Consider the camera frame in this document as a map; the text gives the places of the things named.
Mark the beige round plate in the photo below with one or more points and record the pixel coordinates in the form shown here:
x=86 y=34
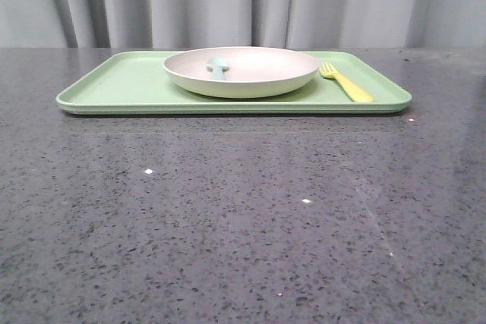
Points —
x=253 y=72

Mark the yellow plastic fork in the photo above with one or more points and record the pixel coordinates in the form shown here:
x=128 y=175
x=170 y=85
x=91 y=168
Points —
x=351 y=89

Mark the light blue plastic spoon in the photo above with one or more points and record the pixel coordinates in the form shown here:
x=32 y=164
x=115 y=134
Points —
x=217 y=66

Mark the light green plastic tray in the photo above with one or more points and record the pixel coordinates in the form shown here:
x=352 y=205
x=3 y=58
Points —
x=135 y=83

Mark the grey curtain backdrop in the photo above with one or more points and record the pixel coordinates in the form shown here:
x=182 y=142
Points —
x=291 y=24

